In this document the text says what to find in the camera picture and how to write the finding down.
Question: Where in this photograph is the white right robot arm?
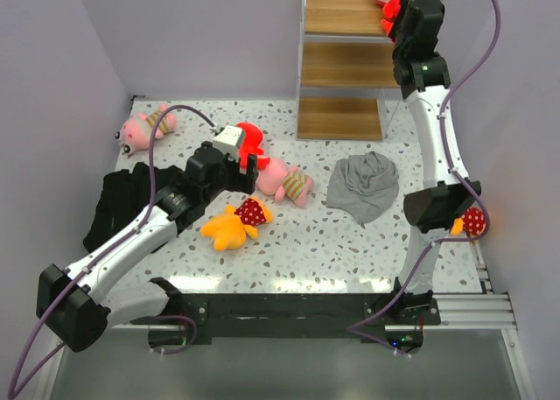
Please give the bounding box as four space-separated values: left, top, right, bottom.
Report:
385 0 481 325

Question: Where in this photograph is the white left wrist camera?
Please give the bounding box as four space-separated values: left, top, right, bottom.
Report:
212 124 245 162

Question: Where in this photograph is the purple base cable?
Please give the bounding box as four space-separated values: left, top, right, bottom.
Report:
150 315 200 355
345 325 395 353

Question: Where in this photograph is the black cloth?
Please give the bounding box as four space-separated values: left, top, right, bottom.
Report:
82 162 185 255

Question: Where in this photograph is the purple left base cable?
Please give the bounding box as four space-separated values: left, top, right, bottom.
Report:
150 315 200 355

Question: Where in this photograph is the white wire wooden shelf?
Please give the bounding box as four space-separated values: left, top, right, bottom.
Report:
297 0 401 141

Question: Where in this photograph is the pink plush striped centre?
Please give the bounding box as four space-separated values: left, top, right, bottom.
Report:
256 158 314 207

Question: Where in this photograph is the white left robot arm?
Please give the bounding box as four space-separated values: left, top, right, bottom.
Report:
36 142 258 353

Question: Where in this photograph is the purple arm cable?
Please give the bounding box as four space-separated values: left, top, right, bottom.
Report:
7 104 218 399
345 0 502 351

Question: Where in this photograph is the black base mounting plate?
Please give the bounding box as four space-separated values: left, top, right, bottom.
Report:
137 292 441 348

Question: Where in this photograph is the grey cloth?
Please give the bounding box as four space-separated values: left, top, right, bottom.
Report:
326 151 399 224

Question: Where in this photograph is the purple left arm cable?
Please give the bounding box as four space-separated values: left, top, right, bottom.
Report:
7 104 218 399

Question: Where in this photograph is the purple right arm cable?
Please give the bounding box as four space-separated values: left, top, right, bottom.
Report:
345 0 502 351

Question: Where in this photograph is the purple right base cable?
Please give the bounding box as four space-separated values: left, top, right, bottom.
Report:
345 325 395 353

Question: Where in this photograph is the pink plush far left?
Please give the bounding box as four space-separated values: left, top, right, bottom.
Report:
115 104 177 155

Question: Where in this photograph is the yellow plush polka dot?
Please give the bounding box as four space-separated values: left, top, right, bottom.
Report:
450 207 487 237
200 197 273 251

